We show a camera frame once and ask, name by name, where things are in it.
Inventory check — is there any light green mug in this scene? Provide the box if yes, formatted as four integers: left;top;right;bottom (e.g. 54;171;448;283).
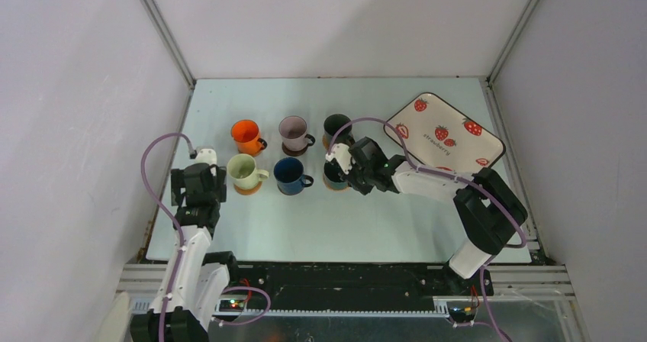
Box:
227;153;270;189

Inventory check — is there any dark green mug back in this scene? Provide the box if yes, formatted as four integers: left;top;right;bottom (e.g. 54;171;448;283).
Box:
323;162;346;182

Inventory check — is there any dark green mug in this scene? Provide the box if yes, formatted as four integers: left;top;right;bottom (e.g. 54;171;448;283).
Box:
323;114;356;146
323;162;346;182

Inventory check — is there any orange mug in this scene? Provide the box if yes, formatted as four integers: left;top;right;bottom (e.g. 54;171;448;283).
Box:
230;120;268;154

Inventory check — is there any patterned light wood coaster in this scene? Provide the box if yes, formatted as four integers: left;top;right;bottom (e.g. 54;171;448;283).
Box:
324;181;349;192

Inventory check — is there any scalloped light wood coaster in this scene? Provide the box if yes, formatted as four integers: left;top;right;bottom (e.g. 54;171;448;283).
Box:
322;135;332;151

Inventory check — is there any dark green mug front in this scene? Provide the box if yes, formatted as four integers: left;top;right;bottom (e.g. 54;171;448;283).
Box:
323;114;356;146

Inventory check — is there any blue mug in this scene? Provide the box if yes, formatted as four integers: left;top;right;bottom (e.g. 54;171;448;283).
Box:
273;157;314;195

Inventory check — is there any dark wood coaster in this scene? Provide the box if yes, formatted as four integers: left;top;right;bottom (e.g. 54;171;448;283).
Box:
282;145;308;157

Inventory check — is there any mauve mug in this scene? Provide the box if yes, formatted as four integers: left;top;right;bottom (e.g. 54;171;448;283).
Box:
278;115;316;153

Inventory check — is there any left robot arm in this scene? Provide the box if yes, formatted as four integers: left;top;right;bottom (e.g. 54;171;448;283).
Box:
130;163;241;341

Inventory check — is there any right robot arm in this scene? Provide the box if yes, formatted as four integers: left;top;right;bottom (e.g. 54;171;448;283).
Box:
326;137;529;295

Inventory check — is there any wooden serving tray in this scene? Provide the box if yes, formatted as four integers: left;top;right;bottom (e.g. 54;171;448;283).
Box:
383;92;506;173

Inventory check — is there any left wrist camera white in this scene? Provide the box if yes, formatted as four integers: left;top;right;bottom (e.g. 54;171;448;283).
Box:
192;147;217;165

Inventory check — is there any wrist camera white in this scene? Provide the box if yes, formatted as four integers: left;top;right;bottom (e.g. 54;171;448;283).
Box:
192;147;217;165
325;143;353;175

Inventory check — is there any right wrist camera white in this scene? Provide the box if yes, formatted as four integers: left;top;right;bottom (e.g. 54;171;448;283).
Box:
325;143;353;175

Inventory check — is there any aluminium frame rail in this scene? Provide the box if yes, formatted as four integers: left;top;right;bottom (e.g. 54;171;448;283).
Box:
117;264;578;321

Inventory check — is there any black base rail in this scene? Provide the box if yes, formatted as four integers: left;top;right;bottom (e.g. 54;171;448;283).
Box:
230;262;494;313

